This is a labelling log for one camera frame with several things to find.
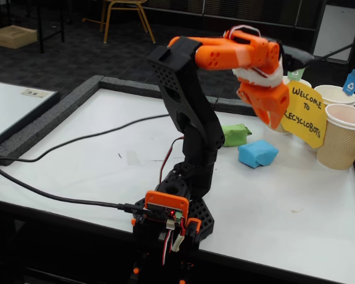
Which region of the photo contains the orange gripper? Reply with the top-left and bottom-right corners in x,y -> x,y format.
237,82 -> 291,131

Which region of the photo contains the blue paper rubbish wad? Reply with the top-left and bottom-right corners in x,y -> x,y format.
238,140 -> 280,169

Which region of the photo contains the green paper rubbish wad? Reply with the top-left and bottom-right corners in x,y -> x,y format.
220,123 -> 253,148

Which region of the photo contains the yellow handwritten welcome sign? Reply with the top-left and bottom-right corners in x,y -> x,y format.
280,80 -> 328,149

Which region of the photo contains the green recycling bin label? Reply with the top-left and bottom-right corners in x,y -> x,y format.
286,67 -> 306,81

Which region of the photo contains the beige ribbed paper cup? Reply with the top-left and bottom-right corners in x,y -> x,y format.
313,85 -> 355,107
316,103 -> 355,171
273,75 -> 313,135

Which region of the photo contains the blue recycling bin label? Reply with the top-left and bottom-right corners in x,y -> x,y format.
342,69 -> 355,97

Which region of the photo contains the white panel on black stand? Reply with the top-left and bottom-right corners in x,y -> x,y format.
312,0 -> 355,64

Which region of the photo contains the orange motor controller board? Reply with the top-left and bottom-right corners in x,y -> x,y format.
144,191 -> 191,223

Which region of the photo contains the small paper tape label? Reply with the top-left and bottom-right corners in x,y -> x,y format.
21,88 -> 50,98

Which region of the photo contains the brown cardboard box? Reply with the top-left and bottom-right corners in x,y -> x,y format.
0,25 -> 38,50

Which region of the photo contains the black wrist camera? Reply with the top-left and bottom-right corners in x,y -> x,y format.
279,44 -> 314,70

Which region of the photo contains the thin red servo wire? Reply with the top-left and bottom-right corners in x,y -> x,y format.
158,136 -> 185,186

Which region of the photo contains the white red black wire bundle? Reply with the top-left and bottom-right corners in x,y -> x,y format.
162,220 -> 186,267

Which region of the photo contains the thick black USB cable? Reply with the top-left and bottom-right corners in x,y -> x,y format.
0,159 -> 150,214

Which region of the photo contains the thin black camera cable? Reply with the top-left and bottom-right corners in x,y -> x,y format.
0,114 -> 171,163

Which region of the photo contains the black metal table frame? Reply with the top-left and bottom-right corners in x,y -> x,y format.
35,0 -> 66,54

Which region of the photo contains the white board black frame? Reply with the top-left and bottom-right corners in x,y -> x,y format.
0,79 -> 62,151

